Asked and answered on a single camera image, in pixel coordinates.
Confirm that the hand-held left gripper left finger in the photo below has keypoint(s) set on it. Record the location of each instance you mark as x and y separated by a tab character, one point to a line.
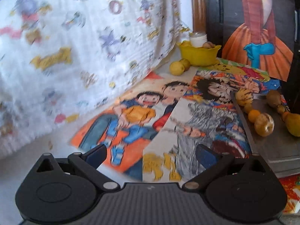
97	153

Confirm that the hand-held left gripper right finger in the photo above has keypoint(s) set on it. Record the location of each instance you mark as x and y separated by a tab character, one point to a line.
205	155

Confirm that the small orange fruit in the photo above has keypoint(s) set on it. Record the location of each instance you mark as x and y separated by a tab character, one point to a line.
253	116

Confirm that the grey tray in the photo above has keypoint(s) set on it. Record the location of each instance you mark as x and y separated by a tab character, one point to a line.
269	150

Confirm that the round brown speckled fruit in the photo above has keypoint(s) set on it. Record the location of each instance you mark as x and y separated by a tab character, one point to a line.
264	124

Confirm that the small brown fruit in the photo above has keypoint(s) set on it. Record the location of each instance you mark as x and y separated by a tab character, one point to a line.
280	109

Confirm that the large yellow lemon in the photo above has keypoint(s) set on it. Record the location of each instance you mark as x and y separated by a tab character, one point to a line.
294	126

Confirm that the colourful anime drawing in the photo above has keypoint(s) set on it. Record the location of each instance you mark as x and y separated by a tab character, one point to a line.
211	126

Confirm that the two boys drawing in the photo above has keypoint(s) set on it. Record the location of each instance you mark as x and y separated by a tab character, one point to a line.
138	114

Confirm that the small yellow fruit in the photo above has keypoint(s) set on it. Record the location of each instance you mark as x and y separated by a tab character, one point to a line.
248	108

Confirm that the yellow speckled fruit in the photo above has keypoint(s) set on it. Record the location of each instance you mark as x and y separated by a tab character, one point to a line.
243	97

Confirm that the red yellow drawing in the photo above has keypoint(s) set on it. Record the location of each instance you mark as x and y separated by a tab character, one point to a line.
290	187

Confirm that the yellow plastic bowl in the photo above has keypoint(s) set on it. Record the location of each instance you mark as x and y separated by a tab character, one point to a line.
199	56

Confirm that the brown fruit in bowl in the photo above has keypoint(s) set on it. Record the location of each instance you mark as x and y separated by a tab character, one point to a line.
208	45

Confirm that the white cartoon printed blanket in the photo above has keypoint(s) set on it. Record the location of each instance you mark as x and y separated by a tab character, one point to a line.
82	39

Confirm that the white jar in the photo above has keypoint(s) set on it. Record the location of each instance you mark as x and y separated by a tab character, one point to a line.
198	39

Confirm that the orange dress lady poster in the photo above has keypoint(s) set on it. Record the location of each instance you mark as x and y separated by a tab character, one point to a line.
257	51

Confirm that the wooden frame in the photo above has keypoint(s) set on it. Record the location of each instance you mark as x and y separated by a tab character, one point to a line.
198	4

